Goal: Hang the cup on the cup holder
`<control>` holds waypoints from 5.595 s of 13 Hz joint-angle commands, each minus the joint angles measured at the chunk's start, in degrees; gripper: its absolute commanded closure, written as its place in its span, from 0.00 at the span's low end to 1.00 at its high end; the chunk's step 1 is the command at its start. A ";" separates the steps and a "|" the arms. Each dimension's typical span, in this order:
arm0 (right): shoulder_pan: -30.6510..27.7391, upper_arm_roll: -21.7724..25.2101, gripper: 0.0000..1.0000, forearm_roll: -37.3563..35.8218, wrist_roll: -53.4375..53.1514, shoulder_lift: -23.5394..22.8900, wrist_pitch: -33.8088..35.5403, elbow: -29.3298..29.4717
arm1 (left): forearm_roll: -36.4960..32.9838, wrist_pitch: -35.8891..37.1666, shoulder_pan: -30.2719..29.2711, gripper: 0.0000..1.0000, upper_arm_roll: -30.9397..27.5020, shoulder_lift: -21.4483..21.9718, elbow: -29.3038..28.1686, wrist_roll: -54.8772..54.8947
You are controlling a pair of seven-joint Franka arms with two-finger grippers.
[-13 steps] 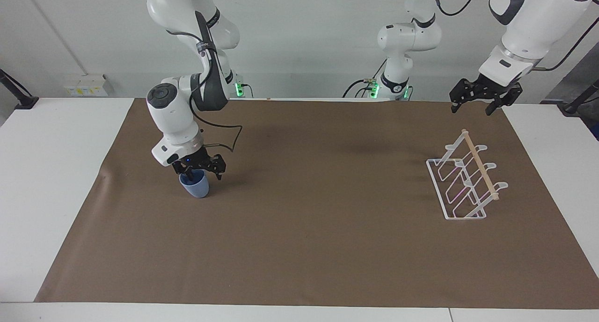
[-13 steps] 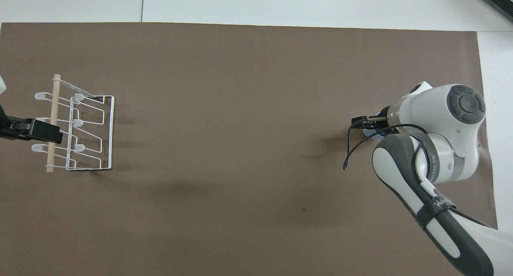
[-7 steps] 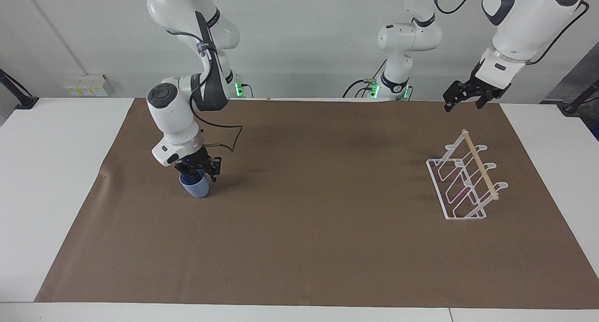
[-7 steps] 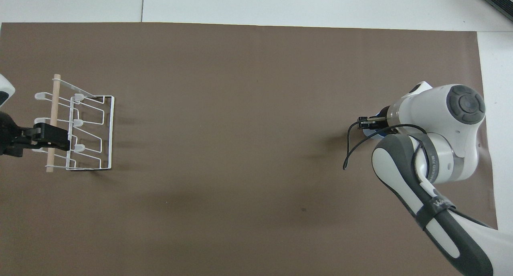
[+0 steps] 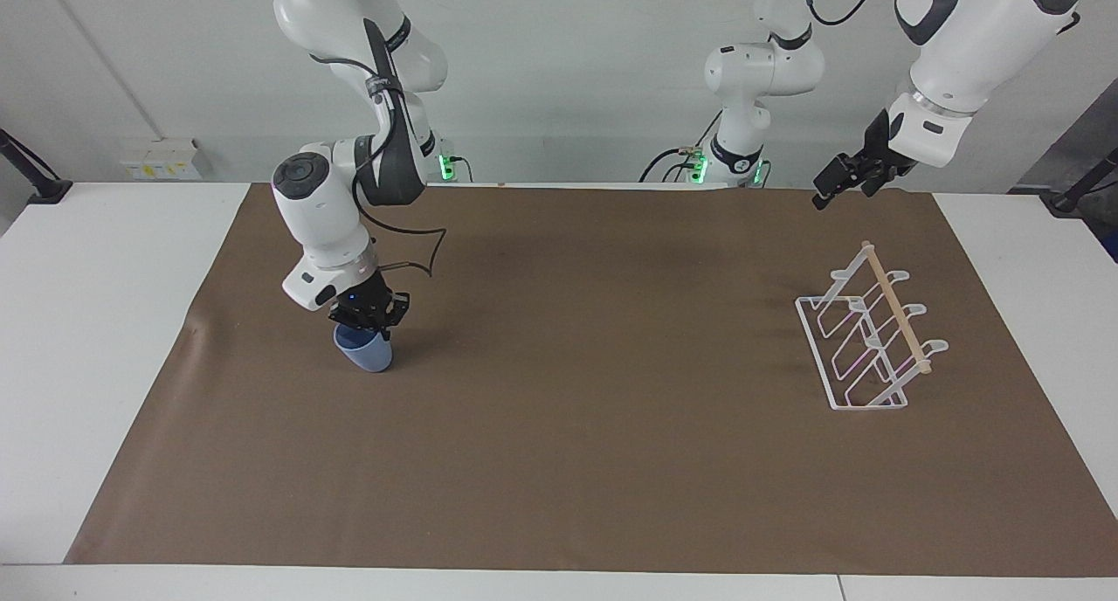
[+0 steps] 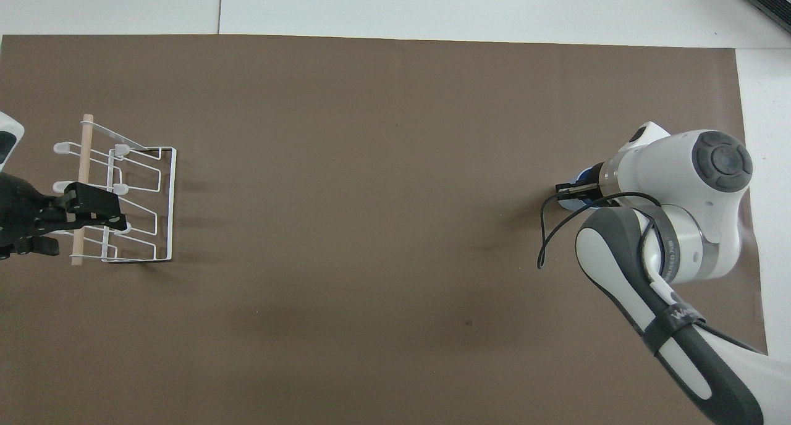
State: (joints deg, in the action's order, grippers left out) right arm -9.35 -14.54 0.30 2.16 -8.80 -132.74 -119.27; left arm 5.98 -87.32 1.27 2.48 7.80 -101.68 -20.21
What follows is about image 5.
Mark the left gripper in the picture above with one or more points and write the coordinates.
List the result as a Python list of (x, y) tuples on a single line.
[(884, 147)]

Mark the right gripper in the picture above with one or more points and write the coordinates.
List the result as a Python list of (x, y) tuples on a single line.
[(360, 295)]

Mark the blue cup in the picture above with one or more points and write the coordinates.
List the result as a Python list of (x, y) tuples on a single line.
[(367, 349)]

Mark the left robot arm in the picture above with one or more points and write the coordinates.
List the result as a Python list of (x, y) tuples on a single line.
[(969, 33)]

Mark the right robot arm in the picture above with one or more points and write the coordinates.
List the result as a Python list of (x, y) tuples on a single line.
[(319, 208)]

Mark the black stand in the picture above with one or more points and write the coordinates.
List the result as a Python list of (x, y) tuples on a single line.
[(1083, 186), (35, 177)]

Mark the white wall socket box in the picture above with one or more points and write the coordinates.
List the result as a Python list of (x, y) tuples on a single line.
[(160, 160)]

